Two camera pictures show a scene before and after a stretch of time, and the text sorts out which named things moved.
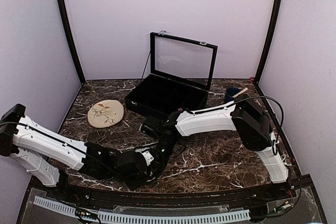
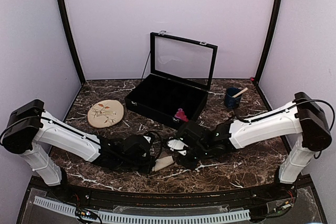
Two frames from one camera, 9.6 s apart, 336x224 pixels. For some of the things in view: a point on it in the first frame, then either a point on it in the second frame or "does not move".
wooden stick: [241, 92] does not move
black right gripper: [157, 164] -> [191, 164]
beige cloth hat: [105, 113] does not move
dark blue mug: [230, 92] does not move
